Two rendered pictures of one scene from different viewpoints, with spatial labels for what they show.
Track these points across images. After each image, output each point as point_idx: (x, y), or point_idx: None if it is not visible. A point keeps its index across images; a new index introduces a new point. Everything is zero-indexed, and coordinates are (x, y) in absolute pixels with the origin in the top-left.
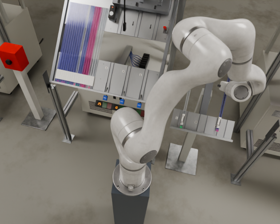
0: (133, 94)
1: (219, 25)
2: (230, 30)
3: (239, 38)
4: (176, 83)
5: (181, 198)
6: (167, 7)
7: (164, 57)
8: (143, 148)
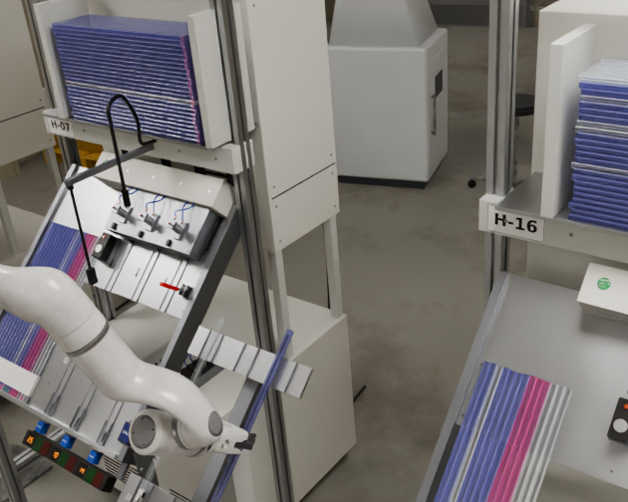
0: (92, 427)
1: None
2: (2, 284)
3: (15, 299)
4: None
5: None
6: (189, 245)
7: (167, 351)
8: None
